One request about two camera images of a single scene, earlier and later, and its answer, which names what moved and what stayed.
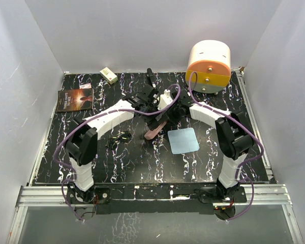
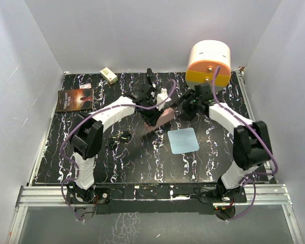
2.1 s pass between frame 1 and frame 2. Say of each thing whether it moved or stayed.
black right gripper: moved
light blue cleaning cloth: stayed
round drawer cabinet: stayed
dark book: stayed
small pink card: stayed
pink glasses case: moved
